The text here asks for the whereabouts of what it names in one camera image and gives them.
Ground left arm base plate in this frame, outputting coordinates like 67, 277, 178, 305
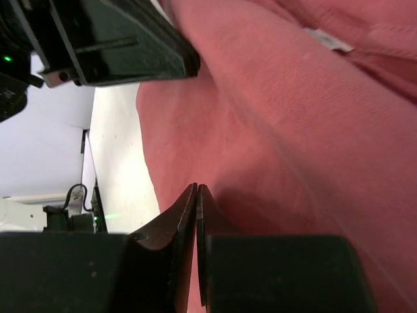
42, 181, 108, 233

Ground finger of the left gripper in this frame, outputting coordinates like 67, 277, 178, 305
50, 0, 200, 87

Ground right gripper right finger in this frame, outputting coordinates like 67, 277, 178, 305
196, 185, 377, 312

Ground pink t shirt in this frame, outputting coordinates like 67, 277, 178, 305
136, 1, 416, 312

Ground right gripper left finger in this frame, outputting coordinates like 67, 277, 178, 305
1, 184, 197, 312

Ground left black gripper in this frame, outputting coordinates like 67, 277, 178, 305
1, 1, 81, 121

